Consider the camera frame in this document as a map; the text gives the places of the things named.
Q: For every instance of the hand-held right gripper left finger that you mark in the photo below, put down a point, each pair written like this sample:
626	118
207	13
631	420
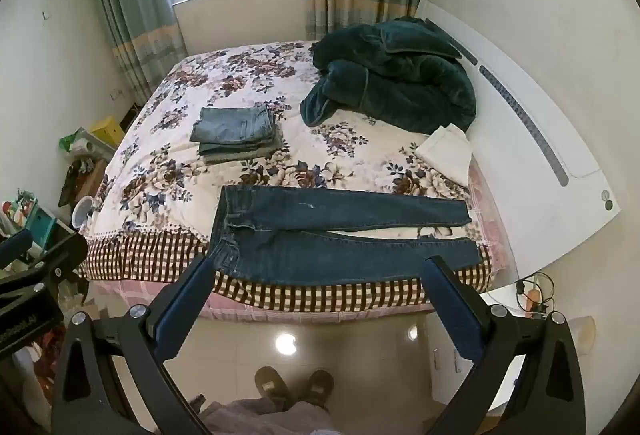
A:
182	310

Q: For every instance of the white folded cloth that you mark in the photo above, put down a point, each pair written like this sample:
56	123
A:
445	152

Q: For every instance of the person's pink clothing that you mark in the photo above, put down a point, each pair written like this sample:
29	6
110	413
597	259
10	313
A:
270	420

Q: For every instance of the dark green plush blanket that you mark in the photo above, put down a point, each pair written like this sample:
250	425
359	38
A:
400	80

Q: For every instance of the white nightstand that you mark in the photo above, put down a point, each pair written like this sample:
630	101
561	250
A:
505	365

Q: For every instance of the folded dark grey pants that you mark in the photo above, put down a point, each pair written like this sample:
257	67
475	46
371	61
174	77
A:
245	148

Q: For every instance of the green plastic bag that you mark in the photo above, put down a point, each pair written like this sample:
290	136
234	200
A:
75	142

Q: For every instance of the person's brown slipper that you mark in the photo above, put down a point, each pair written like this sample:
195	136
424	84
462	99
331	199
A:
272	387
319	387

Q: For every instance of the dark blue jeans pants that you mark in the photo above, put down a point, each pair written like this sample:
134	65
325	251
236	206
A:
300	255

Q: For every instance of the white bed headboard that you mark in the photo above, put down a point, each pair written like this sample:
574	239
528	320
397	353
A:
525	125

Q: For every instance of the floral checkered bed blanket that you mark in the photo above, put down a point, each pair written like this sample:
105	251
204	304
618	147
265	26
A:
165	180

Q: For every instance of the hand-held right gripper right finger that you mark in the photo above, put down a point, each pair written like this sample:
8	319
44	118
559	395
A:
452	310

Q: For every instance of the folded grey-green pants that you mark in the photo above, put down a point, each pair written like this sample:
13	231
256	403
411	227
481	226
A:
240	158

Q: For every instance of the wooden stool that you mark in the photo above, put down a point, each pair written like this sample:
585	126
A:
82	182

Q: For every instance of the yellow box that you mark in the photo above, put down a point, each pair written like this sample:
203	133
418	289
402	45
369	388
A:
107	131

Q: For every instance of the beige paper cup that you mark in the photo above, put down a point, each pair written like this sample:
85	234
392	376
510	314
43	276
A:
584	335

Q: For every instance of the folded light blue jeans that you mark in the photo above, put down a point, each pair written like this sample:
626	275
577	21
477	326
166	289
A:
232	122

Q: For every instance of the teal box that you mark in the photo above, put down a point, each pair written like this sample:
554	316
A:
44	227

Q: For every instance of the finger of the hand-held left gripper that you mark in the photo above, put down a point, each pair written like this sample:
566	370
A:
60	255
14	247

